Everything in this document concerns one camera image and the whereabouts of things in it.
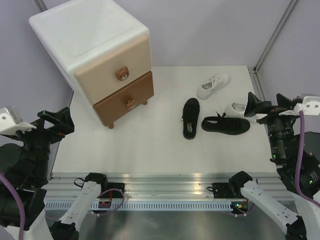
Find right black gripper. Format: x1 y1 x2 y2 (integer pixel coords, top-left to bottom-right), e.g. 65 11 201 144
243 90 302 160

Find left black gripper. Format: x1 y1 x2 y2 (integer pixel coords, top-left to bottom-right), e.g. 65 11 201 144
8 105 75 180

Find black canvas shoe sideways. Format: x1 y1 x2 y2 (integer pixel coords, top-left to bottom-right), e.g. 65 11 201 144
201 113 251 136

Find beige drawer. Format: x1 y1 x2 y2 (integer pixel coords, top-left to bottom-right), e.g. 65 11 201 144
74 34 152 105

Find brown bear knob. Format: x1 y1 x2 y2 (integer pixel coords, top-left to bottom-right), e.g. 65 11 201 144
126 99 137 110
115 66 130 81

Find black canvas shoe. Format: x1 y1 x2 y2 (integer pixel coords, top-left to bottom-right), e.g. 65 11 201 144
182 98 200 140

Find brown drawer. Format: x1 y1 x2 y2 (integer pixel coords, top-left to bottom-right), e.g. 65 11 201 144
93 71 154 129

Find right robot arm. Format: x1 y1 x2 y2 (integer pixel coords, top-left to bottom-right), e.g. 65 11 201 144
228 92 320 240

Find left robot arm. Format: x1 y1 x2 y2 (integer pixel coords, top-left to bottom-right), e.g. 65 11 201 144
0 107 109 240

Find white plastic shoe cabinet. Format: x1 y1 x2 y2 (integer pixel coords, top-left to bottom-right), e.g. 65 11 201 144
28 0 154 104

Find white sneaker near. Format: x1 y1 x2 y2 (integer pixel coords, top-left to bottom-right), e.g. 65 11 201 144
225 102 263 124

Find white sneaker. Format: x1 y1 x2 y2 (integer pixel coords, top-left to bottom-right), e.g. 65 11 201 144
225 102 263 124
196 73 230 100

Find white sneaker far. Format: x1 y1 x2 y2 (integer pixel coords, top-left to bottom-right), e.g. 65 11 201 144
196 73 230 100

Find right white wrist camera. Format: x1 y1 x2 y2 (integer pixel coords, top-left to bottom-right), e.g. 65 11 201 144
279 94 320 116

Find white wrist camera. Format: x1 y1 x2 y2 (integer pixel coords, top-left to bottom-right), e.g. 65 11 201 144
279 94 320 116
0 106 37 136

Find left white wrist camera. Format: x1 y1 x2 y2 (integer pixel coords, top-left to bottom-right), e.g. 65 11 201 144
0 106 37 136

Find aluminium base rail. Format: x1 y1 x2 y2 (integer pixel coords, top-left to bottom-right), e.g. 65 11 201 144
46 172 296 202

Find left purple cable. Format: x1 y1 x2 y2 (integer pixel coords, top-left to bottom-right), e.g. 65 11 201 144
0 172 26 236

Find white slotted cable duct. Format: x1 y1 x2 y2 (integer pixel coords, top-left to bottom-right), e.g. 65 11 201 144
44 201 250 211

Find right aluminium frame post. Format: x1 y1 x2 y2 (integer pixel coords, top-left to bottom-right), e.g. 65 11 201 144
252 0 300 74

